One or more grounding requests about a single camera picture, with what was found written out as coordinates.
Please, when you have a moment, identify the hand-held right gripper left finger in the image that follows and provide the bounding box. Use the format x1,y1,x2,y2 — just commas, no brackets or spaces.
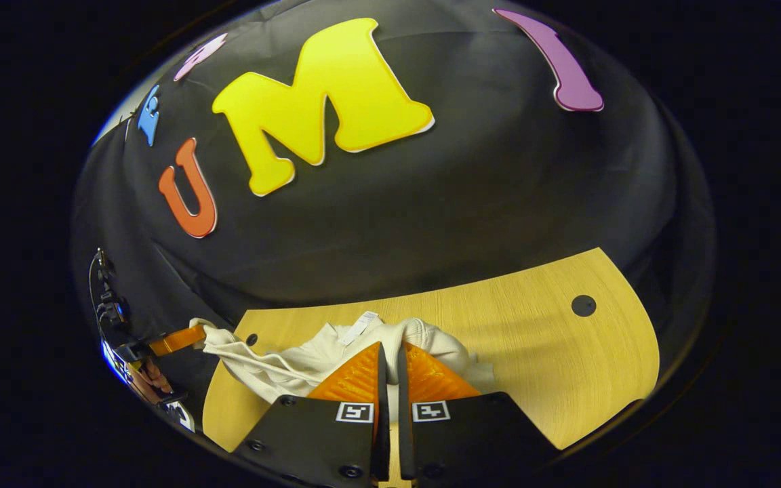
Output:
231,341,391,488

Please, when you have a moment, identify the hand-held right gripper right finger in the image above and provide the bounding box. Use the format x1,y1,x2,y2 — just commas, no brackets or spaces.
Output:
397,341,564,488

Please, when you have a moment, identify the cream sweatshirt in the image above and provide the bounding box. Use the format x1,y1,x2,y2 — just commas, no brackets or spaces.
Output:
189,310,496,424

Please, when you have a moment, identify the white side table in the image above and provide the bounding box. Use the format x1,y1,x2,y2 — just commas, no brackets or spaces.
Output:
160,400,196,433

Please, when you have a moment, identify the black backdrop cloth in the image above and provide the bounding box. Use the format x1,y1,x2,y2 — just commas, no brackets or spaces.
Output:
68,0,717,407

